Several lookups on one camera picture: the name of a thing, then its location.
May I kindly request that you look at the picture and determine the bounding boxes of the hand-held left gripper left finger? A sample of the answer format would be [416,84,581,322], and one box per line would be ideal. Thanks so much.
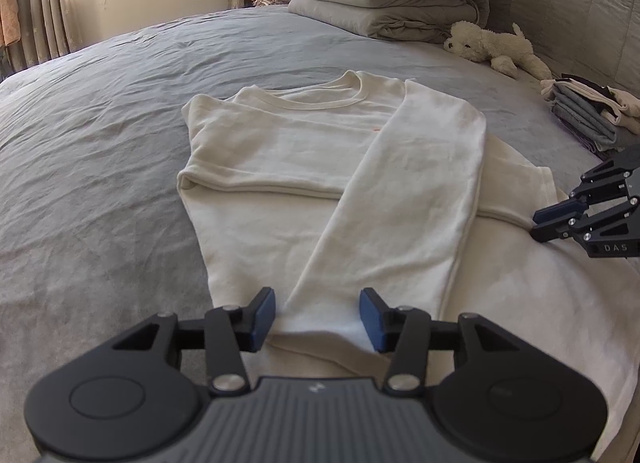
[107,287,277,396]

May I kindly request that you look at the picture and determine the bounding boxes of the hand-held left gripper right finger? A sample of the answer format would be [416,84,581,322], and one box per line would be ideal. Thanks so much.
[359,287,531,396]

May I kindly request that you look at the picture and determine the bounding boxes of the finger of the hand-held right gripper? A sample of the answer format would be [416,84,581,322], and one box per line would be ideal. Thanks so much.
[529,196,640,244]
[532,146,640,224]

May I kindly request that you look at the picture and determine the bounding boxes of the white printed sweatshirt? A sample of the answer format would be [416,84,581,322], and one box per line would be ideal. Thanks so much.
[177,70,640,463]

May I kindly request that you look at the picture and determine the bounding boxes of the folded grey garment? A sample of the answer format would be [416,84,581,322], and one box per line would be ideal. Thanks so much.
[550,83,621,154]

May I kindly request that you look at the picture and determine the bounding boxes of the folded beige garment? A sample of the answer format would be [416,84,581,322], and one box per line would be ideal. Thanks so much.
[540,77,640,135]

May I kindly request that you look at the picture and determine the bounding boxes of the folded dark garment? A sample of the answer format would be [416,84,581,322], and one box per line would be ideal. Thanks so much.
[560,74,615,100]

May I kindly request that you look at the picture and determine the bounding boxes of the white plush dog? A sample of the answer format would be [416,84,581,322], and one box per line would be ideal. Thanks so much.
[444,20,553,80]

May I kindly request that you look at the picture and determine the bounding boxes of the grey quilted headboard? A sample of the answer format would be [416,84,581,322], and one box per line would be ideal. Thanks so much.
[470,0,640,104]

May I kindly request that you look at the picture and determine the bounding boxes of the bed with grey sheet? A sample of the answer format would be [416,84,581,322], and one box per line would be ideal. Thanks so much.
[0,6,640,463]

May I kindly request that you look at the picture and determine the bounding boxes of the peach hanging towel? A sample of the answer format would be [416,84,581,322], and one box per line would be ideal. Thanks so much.
[0,0,21,49]

